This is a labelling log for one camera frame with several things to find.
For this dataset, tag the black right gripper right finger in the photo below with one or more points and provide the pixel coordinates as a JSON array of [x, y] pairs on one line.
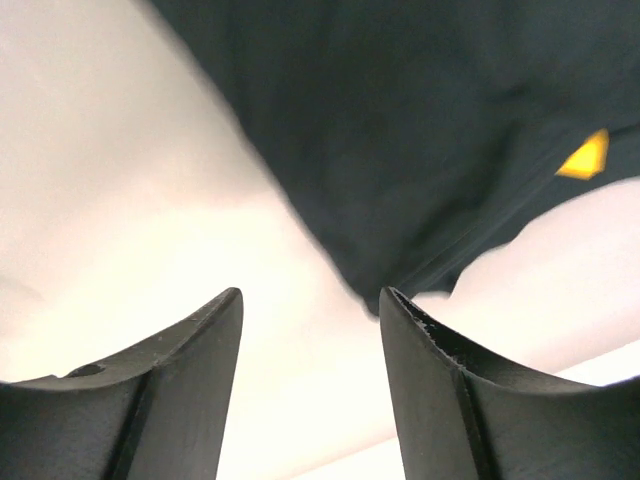
[[465, 412]]

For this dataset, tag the black t shirt flower print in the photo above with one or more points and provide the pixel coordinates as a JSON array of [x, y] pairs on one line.
[[413, 136]]

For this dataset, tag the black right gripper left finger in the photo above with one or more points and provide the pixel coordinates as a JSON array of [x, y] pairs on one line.
[[154, 411]]

